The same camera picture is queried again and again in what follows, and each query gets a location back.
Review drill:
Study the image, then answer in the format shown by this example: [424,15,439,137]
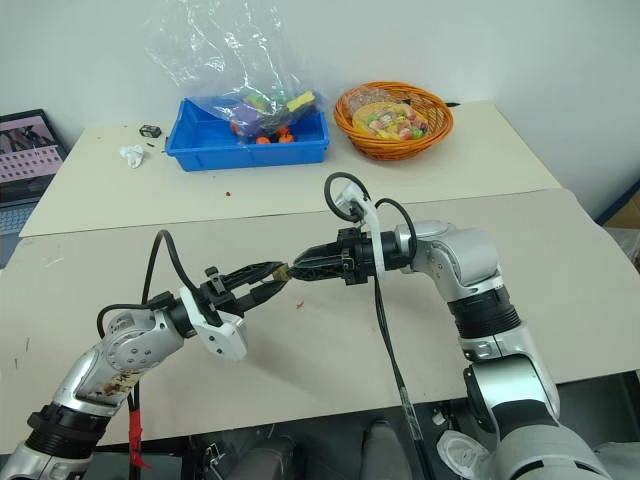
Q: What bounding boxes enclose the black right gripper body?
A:
[336,226,377,288]

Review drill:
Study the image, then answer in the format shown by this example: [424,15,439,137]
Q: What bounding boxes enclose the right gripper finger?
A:
[293,241,347,268]
[290,262,349,284]

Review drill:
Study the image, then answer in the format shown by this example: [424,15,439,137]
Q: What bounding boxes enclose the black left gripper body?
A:
[197,266,252,321]

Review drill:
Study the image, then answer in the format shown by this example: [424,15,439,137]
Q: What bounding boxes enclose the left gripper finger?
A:
[243,276,293,316]
[218,259,288,292]

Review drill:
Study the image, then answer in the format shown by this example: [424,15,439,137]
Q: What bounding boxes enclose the blue plastic bin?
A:
[164,96,332,173]

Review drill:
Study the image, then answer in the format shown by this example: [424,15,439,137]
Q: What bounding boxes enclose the orange wicker basket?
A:
[333,81,455,162]

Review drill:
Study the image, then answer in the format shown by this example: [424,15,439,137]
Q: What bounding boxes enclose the bagged colourful toy food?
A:
[348,87,432,142]

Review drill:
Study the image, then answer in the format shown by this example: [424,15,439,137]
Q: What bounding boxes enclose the red tape strip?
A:
[127,408,153,472]

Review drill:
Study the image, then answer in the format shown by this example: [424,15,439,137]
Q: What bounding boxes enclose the large dark rounded shape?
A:
[189,423,314,480]

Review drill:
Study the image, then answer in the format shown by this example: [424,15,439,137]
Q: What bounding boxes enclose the crumpled white paper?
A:
[118,143,149,169]

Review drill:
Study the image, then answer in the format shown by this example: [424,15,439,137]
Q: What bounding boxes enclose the narrow dark rounded shape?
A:
[359,418,402,480]

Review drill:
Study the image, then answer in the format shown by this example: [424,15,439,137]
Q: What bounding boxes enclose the clear plastic bag of toys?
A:
[143,0,329,147]

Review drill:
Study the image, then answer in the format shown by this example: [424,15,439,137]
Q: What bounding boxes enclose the white crumpled plastic piece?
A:
[436,429,490,475]

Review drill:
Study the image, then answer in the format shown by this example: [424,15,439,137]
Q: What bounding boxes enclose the open laptop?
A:
[0,109,70,267]

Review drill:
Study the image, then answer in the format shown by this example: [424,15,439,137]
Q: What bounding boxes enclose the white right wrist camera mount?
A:
[333,181,390,278]

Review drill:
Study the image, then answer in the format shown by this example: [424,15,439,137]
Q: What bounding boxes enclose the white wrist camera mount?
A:
[178,286,249,362]
[333,181,390,278]

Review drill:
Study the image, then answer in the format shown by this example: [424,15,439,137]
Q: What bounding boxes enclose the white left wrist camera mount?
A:
[178,286,249,362]

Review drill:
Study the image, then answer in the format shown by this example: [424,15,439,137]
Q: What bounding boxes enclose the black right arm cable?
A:
[323,171,437,480]

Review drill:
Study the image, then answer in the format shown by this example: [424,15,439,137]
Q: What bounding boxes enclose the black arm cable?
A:
[96,228,224,480]
[323,171,437,480]

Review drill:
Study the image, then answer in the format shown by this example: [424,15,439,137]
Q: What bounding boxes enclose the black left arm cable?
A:
[96,228,224,480]

